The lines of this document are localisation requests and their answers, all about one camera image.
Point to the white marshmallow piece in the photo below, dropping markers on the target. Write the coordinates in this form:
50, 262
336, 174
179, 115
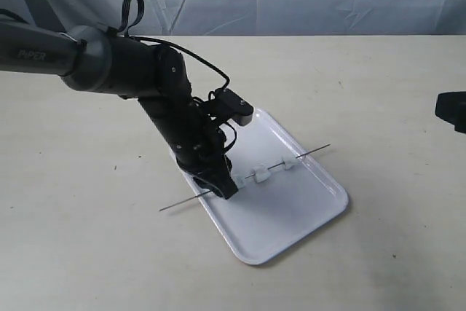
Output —
288, 163
261, 174
240, 181

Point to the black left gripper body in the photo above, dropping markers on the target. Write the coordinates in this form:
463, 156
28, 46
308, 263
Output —
201, 148

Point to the white plastic tray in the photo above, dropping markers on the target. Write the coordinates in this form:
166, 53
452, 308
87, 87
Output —
264, 219

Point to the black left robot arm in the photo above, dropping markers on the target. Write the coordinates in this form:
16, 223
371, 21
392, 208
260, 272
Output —
90, 60

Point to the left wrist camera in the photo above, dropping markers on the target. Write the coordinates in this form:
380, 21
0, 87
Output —
227, 105

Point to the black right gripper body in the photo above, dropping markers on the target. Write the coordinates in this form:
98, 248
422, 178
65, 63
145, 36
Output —
450, 107

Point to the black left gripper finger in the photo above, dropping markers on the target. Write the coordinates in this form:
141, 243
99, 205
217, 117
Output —
225, 186
209, 185

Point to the thin metal skewer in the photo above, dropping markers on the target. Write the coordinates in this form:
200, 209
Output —
270, 168

